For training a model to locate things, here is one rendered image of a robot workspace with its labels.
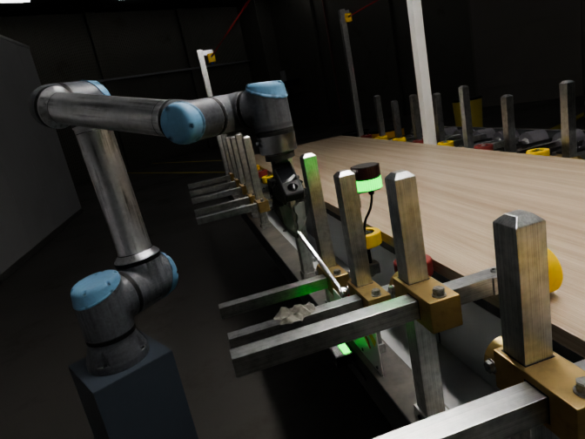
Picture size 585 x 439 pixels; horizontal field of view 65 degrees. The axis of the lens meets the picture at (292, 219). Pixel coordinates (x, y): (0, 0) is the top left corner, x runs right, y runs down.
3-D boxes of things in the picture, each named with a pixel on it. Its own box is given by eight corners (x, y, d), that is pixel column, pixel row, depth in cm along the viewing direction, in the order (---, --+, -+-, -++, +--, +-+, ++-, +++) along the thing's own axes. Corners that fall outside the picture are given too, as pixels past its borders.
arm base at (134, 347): (99, 384, 133) (89, 354, 130) (79, 363, 147) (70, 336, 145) (159, 352, 144) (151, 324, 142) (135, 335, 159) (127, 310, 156)
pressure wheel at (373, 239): (381, 276, 119) (374, 234, 116) (352, 276, 123) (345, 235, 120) (389, 264, 125) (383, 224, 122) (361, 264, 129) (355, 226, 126)
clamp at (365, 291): (372, 323, 92) (367, 300, 91) (347, 298, 105) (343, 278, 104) (397, 315, 94) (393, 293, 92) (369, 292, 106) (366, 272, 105)
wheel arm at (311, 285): (223, 322, 115) (218, 307, 114) (221, 317, 118) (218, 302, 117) (381, 275, 123) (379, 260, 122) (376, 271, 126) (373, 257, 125)
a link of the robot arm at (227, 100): (190, 100, 110) (229, 91, 104) (220, 95, 119) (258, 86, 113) (199, 139, 113) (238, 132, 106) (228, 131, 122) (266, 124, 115)
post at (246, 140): (264, 235, 222) (242, 136, 209) (263, 233, 225) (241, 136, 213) (271, 233, 222) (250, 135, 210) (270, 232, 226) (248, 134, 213)
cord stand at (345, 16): (364, 157, 363) (341, 8, 335) (359, 156, 372) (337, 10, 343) (373, 155, 365) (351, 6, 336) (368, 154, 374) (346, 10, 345)
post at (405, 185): (431, 443, 80) (393, 175, 67) (420, 430, 83) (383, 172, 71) (448, 436, 81) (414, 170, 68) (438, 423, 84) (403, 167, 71)
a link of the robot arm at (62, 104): (3, 85, 127) (188, 98, 94) (46, 82, 136) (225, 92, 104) (13, 128, 131) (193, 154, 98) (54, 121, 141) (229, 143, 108)
